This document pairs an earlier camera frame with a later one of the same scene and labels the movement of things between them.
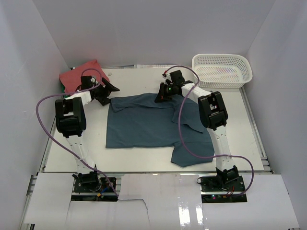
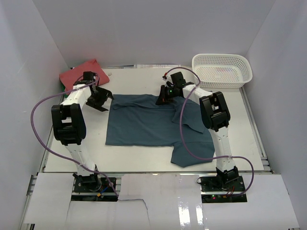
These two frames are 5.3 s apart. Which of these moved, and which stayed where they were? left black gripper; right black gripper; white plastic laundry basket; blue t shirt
Moved: left black gripper
Stayed: blue t shirt; right black gripper; white plastic laundry basket
